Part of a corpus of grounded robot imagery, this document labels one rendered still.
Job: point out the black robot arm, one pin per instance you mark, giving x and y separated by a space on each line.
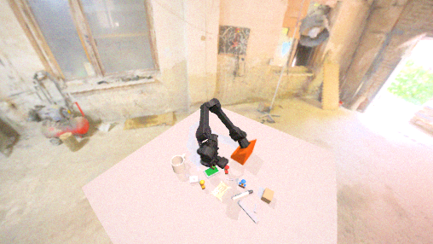
203 132

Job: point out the beige cylindrical mug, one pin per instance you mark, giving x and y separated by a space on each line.
178 163

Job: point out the cream paper card taped down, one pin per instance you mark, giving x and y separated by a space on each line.
221 190

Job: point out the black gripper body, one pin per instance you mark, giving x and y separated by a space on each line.
221 161

